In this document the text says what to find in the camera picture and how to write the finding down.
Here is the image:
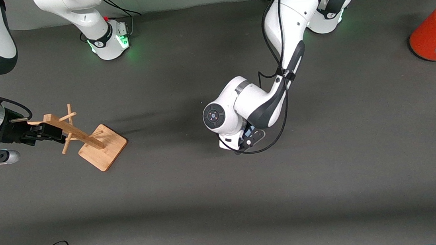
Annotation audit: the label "black right arm base cables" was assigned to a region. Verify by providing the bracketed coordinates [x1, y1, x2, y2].
[102, 0, 144, 39]

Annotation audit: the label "dark grey table mat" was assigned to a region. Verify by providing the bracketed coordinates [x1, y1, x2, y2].
[0, 0, 436, 245]

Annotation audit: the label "wooden cup rack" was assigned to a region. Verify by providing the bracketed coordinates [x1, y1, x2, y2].
[26, 99, 131, 179]

